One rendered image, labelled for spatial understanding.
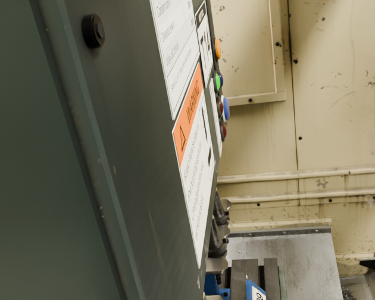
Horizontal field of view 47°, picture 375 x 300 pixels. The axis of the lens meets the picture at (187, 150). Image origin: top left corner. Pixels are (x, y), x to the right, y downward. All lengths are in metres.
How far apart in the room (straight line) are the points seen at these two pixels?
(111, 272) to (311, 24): 1.15
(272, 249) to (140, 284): 1.37
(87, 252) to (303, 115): 1.22
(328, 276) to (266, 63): 0.71
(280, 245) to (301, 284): 0.15
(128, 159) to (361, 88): 1.21
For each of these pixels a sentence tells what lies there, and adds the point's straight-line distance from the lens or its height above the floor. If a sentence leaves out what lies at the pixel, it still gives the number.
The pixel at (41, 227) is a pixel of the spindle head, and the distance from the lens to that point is 0.16.
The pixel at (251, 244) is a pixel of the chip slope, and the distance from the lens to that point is 1.56.
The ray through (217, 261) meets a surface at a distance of 0.93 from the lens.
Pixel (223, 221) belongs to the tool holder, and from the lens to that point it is 1.03.
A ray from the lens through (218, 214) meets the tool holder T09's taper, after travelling 1.02.
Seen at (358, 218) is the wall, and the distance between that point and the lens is 1.58.
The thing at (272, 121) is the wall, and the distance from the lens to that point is 1.36.
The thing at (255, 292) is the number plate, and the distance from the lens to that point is 1.23.
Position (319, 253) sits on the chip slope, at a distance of 1.54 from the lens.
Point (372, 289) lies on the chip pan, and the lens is 1.67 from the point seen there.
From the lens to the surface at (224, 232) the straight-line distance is 1.00.
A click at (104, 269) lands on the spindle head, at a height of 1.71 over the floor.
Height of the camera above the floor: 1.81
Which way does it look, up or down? 25 degrees down
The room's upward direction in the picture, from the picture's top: 10 degrees counter-clockwise
